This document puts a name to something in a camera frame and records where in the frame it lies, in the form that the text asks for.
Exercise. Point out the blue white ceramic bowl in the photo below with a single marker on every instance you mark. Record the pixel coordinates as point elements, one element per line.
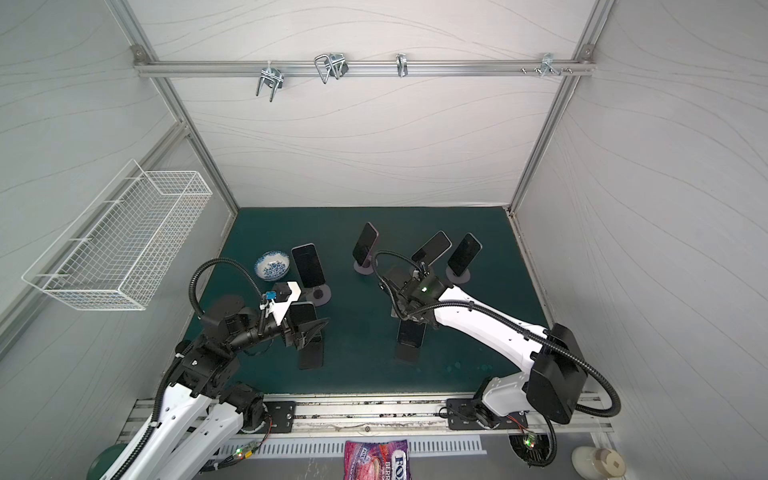
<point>271,266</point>

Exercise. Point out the purple round stand centre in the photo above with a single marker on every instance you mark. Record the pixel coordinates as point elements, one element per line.
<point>365,268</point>

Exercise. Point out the dark phone far right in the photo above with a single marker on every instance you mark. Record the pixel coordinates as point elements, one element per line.
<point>465,253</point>

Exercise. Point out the green lid container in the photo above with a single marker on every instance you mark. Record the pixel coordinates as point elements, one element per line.
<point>103,462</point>

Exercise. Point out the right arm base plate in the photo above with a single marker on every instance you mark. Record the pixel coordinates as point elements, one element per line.
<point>464,414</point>

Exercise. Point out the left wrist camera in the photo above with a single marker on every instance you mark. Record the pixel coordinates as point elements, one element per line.
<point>276,302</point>

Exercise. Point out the purple round stand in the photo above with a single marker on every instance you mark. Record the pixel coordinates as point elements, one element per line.
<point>319,295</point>
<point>365,268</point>
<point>455,279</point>

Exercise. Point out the purple round stand left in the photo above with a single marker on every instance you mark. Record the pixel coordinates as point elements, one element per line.
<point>319,295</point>

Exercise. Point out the pink candy bag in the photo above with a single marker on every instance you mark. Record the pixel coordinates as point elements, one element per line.
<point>377,461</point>

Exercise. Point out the purple case phone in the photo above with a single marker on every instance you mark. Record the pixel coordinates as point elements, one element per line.
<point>365,243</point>
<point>308,265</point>

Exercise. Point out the white wire basket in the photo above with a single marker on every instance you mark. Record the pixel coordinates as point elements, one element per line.
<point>114,255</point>

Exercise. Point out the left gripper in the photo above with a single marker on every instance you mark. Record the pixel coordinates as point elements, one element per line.
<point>294,330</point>

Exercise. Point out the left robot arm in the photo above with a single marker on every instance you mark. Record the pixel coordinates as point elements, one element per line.
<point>198,407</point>

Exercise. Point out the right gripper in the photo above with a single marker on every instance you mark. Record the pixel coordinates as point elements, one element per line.
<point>414,278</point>

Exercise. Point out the black folding stand right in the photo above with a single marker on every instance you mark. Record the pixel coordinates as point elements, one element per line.
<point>407,352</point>

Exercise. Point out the purple round stand right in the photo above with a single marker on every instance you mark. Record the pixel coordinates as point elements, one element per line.
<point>455,279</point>

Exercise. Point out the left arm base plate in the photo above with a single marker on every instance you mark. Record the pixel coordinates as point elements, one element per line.
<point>274,416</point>

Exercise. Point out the aluminium top crossbar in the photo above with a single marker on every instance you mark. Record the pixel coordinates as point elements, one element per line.
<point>332,66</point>

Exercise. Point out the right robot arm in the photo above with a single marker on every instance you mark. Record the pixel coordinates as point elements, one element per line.
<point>553,380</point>

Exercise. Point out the silver phone on grey stand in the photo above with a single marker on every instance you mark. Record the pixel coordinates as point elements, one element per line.
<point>433,249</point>

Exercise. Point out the white tape roll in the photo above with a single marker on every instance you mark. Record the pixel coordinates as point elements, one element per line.
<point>593,463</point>

